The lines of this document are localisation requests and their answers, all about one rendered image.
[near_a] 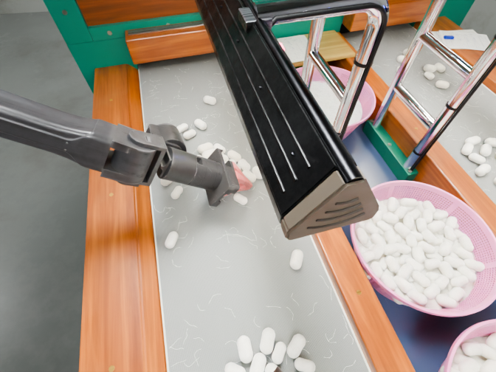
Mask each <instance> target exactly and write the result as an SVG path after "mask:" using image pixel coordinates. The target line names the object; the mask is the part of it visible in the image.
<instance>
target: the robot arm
mask: <svg viewBox="0 0 496 372"><path fill-rule="evenodd" d="M0 137H1V138H4V139H7V140H11V141H14V142H19V143H21V144H24V145H28V146H31V147H34V148H38V149H41V150H44V151H48V152H50V153H53V154H57V155H59V156H62V157H64V158H67V159H70V160H72V161H73V162H76V163H78V164H79V165H80V166H82V167H85V168H88V169H92V170H94V171H99V172H101V174H100V176H101V177H104V178H107V179H112V180H114V181H117V182H118V183H120V184H122V185H128V186H134V187H139V185H144V186H149V187H150V185H151V183H152V181H153V179H154V177H155V175H156V173H157V176H158V177H159V178H160V179H164V180H168V181H172V182H177V183H180V184H184V185H190V186H193V187H198V188H201V189H205V190H206V194H207V199H208V202H209V205H210V206H212V207H217V206H218V205H219V204H220V203H221V201H220V200H221V199H222V198H223V197H224V196H227V195H230V194H235V193H236V192H238V191H243V190H249V189H250V188H251V187H252V186H253V185H252V183H251V182H250V180H248V178H247V177H245V175H244V174H243V173H242V172H241V170H240V169H239V167H238V166H237V165H236V164H235V163H234V162H232V161H229V160H228V161H227V162H226V163H224V158H223V156H222V153H221V152H222V151H223V150H221V149H220V148H217V149H215V150H214V152H212V153H211V155H210V156H209V157H208V158H207V159H206V158H204V157H201V156H197V155H195V154H191V153H188V152H187V149H186V146H185V143H184V141H183V139H182V136H181V134H180V133H179V130H178V128H177V127H176V126H174V125H173V124H170V123H161V124H159V125H154V124H149V126H148V129H147V131H146V132H144V131H138V130H135V129H132V128H129V127H127V126H125V125H121V124H119V123H118V125H115V124H112V123H109V122H106V121H104V120H100V119H92V118H88V117H81V116H77V115H75V114H70V113H67V112H65V111H61V110H58V109H56V108H53V107H50V106H47V105H44V104H42V103H39V102H36V101H34V100H30V99H28V98H25V97H22V96H20V95H17V94H13V93H11V92H8V91H5V90H3V89H0ZM110 148H113V149H114V151H112V150H110Z"/></svg>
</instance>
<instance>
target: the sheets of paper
mask: <svg viewBox="0 0 496 372"><path fill-rule="evenodd" d="M277 40H278V42H279V43H282V45H283V47H284V48H285V53H286V54H287V55H288V57H289V59H290V61H291V62H292V63H294V62H298V61H304V58H305V54H306V45H307V41H308V40H307V38H306V37H305V35H296V36H291V37H285V38H277Z"/></svg>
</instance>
